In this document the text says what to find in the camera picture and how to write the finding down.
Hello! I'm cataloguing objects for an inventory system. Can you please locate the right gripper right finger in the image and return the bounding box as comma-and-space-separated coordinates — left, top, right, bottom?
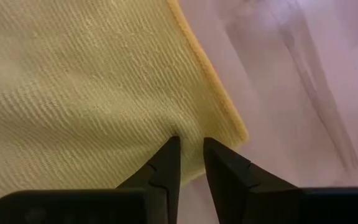
203, 136, 358, 224

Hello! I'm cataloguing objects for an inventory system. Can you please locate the yellow microfiber towel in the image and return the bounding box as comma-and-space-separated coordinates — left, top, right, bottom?
0, 0, 250, 224

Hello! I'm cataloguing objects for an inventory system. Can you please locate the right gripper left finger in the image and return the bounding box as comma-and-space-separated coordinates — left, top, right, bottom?
0, 136, 182, 224

